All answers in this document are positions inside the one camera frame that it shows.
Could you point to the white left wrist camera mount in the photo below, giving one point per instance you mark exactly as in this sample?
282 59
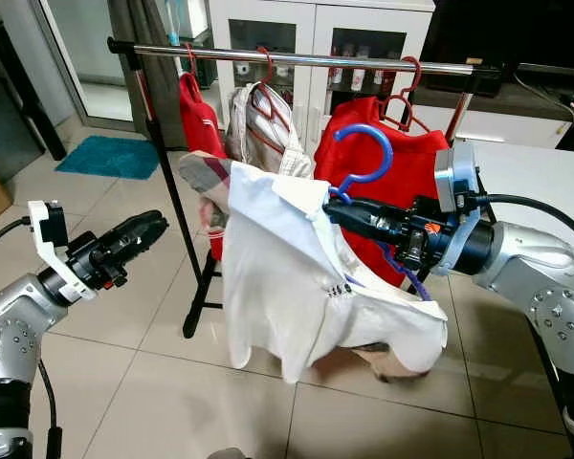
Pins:
53 239

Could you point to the large white table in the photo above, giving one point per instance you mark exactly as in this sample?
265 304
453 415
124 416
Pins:
545 177

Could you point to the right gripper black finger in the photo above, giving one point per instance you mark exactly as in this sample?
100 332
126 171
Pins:
373 234
364 212

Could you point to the white glass door cabinet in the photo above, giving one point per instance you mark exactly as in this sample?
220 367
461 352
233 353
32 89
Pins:
306 24

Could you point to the beige white garment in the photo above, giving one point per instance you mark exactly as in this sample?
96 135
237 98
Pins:
268 129

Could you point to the red sweater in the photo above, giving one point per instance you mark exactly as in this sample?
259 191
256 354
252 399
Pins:
411 158

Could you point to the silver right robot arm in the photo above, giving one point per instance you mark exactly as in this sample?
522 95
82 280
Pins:
545 277

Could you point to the black television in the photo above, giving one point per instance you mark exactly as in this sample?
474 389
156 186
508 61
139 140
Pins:
507 33

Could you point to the white low drawer unit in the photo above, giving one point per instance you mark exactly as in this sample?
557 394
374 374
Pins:
507 129

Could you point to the red plastic hanger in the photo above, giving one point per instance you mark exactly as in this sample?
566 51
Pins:
189 59
416 76
268 67

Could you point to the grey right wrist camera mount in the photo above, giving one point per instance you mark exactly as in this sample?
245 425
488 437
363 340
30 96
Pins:
456 177

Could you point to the turquoise plastic hanger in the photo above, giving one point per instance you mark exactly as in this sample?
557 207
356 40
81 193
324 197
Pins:
175 24

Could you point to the blue floor mat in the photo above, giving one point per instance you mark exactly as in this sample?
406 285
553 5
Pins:
110 158

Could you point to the narrow red garment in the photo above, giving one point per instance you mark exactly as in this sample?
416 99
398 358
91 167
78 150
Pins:
201 124

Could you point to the white shirt tan trim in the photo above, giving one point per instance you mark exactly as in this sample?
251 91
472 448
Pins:
287 277

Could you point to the blue plastic hanger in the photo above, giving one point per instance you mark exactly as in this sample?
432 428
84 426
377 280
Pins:
386 153

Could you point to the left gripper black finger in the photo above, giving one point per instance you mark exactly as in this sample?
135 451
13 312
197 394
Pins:
139 232
140 258

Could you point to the dark furniture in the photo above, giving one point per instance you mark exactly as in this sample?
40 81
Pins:
10 115

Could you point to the dark grey curtain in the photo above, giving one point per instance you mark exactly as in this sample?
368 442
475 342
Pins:
139 57

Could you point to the glass door white frame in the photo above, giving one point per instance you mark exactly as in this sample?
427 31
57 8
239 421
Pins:
86 57

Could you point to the metal clothes rack black frame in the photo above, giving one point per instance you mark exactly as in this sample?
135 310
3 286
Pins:
316 59

